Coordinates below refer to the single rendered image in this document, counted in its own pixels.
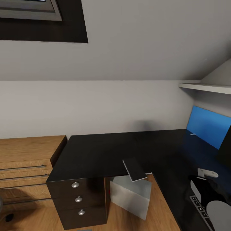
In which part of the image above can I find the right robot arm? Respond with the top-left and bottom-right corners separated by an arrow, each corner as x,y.
188,168 -> 231,231

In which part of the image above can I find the monitor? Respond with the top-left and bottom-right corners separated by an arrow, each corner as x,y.
215,126 -> 231,199

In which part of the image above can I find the keyboard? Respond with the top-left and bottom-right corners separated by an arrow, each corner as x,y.
190,195 -> 215,231

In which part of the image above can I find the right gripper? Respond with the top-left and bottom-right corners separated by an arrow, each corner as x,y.
188,175 -> 217,189

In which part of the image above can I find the notebook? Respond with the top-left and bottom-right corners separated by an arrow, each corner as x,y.
123,157 -> 147,182

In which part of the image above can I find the swivel chair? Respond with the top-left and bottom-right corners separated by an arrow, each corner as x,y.
0,197 -> 13,222

